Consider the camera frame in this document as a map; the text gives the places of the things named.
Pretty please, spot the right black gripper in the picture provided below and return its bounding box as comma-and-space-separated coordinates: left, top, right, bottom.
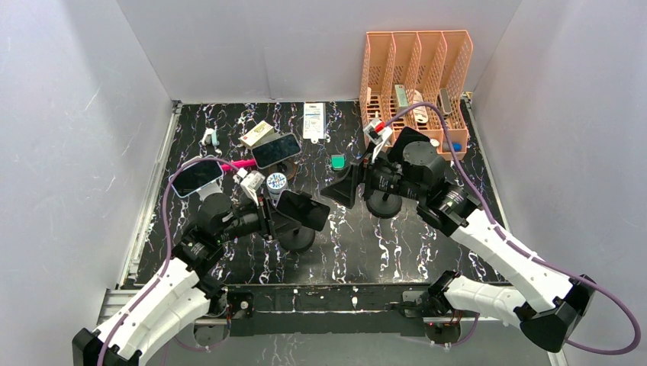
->
320, 141, 424, 209

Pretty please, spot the black phone stand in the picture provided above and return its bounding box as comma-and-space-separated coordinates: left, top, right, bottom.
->
365, 191, 402, 219
278, 226, 316, 253

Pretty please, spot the purple smartphone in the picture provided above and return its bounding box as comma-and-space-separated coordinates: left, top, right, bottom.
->
275, 190, 330, 232

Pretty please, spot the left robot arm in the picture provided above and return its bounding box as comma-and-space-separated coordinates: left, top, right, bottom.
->
72, 190, 330, 365

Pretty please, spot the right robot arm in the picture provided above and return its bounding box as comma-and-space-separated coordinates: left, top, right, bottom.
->
321, 128, 594, 352

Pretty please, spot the white phone stand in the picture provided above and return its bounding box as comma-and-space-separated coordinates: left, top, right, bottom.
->
182, 156, 224, 201

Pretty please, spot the smartphone on back stand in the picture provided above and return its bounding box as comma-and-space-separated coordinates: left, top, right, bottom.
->
251, 133, 301, 169

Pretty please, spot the green small box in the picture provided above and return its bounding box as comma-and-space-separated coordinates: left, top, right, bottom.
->
330, 155, 346, 172

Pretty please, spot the pink marker pen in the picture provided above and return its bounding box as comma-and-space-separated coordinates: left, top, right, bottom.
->
220, 159, 256, 172

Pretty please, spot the white item in organizer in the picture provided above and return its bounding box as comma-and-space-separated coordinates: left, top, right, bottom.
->
411, 90, 429, 126

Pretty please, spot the grey item in organizer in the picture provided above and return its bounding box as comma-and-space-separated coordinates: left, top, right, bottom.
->
394, 84, 409, 113

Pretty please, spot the blue capped tube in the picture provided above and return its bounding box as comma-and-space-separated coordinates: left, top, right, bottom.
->
443, 143, 462, 153

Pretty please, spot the white blister pack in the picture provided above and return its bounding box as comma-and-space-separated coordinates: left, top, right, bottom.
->
303, 103, 326, 143

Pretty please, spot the light blue smartphone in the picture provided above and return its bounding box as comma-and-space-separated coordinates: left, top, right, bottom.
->
171, 159, 224, 198

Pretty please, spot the dark item in organizer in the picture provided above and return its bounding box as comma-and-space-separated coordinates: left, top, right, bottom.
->
437, 88, 452, 119

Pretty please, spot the white cardboard box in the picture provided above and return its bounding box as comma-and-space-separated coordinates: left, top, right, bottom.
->
239, 120, 275, 149

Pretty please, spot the orange file organizer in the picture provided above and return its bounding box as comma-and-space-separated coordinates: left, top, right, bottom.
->
359, 30, 473, 159

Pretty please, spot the white teal clip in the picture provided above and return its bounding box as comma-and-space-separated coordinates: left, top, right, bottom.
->
200, 128, 221, 155

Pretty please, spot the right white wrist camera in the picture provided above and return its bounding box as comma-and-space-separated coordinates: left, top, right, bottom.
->
362, 117, 393, 163

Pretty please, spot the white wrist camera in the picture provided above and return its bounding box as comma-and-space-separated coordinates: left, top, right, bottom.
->
362, 117, 393, 163
233, 168, 266, 206

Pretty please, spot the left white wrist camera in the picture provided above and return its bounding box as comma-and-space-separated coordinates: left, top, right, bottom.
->
233, 168, 266, 206

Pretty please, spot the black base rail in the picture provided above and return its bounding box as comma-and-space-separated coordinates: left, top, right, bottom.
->
189, 284, 475, 345

